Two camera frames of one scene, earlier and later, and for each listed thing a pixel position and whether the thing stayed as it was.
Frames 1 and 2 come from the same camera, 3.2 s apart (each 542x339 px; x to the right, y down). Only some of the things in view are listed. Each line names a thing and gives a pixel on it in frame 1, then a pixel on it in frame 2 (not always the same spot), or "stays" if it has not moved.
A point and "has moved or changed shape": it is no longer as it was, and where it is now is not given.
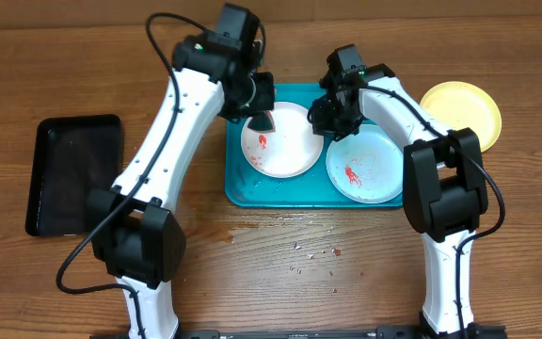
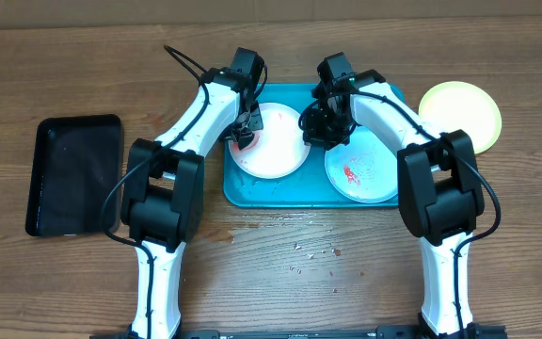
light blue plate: x=367 y=167 stays
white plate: x=294 y=147 has moved or changed shape
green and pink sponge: x=263 y=122 to x=252 y=145
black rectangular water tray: x=72 y=156 stays
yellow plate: x=459 y=105 stays
